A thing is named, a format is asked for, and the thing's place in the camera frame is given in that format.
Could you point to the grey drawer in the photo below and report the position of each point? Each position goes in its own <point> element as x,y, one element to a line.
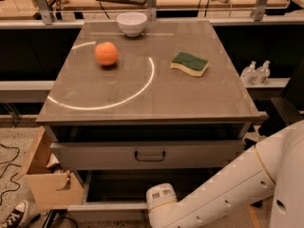
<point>145,155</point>
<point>120,194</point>

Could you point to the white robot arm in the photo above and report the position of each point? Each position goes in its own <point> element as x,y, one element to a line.
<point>274,167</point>

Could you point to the grey drawer cabinet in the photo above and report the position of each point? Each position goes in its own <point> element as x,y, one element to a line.
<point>141,88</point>

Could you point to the grey top drawer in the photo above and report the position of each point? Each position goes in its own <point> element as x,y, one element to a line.
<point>145,155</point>

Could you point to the green yellow sponge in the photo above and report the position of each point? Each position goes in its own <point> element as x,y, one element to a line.
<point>189,64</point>

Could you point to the orange fruit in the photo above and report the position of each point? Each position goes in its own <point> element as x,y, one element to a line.
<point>106,54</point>

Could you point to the white bowl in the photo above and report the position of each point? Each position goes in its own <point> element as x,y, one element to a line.
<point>131,24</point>

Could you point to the right clear pump bottle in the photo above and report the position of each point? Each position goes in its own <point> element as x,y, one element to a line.
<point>262,73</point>

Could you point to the cardboard box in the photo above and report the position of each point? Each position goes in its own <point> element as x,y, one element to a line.
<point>50,190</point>

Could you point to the black office chair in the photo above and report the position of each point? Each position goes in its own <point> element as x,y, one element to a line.
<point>285,109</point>

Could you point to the black white sneaker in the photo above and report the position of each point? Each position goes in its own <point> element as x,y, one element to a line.
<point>18,216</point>

